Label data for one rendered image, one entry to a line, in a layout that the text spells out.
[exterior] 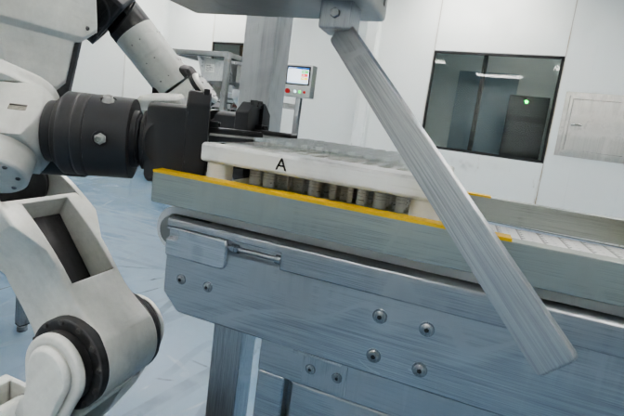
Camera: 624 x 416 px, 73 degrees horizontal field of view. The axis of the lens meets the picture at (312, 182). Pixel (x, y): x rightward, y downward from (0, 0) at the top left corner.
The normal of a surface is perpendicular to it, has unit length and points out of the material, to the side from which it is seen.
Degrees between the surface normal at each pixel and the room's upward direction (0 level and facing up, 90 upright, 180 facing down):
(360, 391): 90
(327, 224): 90
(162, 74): 98
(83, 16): 90
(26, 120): 46
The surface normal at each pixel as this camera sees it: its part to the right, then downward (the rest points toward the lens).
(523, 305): -0.79, -0.07
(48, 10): 0.93, 0.17
